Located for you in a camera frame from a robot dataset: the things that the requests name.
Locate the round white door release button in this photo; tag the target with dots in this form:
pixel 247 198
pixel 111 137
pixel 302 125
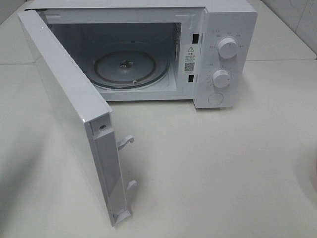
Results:
pixel 215 98

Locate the white microwave door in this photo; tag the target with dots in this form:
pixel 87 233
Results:
pixel 83 115

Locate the white timer knob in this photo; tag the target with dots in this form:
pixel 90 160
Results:
pixel 221 78

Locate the glass microwave turntable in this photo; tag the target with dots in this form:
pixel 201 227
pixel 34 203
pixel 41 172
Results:
pixel 128 69

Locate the white warning label with QR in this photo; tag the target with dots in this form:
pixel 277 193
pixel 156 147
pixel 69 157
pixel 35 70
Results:
pixel 189 58

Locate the white microwave oven body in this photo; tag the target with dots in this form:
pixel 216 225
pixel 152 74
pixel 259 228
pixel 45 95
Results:
pixel 90 29

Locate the white upper microwave knob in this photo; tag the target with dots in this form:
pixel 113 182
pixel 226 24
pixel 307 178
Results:
pixel 227 47

